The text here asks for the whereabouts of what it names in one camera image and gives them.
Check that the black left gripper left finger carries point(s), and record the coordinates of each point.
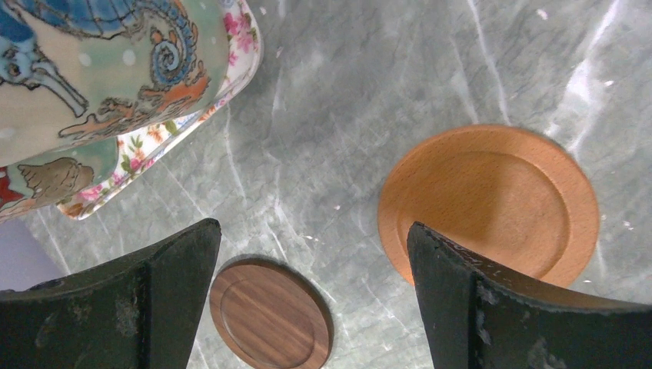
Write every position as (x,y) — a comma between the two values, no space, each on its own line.
(141,310)

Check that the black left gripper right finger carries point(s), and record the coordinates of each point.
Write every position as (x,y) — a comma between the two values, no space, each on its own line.
(478,313)

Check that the light wooden coaster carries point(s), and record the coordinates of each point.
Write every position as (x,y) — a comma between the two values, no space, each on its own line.
(509,194)

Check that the dark walnut wooden coaster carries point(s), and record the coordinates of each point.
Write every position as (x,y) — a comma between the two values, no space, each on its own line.
(271,316)

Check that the floral serving tray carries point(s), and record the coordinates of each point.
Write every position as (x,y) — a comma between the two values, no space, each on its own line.
(140,149)

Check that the cream coral pattern mug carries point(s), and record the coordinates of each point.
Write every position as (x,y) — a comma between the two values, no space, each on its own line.
(54,176)

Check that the cream seahorse mug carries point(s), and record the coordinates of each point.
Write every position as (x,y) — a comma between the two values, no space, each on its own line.
(74,72)

